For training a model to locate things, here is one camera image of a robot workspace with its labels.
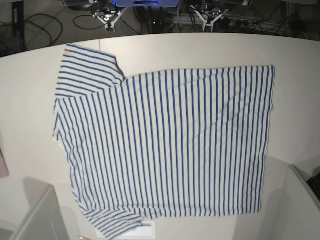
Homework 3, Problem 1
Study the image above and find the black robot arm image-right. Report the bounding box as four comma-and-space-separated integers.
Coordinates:
213, 0, 253, 9

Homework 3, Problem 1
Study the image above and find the white table cable grommet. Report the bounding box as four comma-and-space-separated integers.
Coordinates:
95, 220, 157, 239

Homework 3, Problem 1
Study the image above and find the grey partition image-right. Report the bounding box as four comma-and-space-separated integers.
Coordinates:
260, 165, 320, 240

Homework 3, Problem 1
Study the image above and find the blue white striped T-shirt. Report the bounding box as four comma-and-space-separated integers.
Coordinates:
53, 44, 275, 240

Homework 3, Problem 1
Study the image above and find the black keyboard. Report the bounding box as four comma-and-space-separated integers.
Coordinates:
307, 173, 320, 200

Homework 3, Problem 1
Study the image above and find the black robot arm image-left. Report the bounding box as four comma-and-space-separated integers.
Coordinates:
61, 0, 109, 12

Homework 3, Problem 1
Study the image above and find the grey partition image-left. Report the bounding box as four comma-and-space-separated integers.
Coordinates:
0, 177, 70, 240

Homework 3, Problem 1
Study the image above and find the blue box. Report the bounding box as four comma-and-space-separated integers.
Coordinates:
110, 0, 180, 8

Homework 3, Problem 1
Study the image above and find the black computer tower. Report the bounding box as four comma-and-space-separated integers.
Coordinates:
11, 0, 26, 52

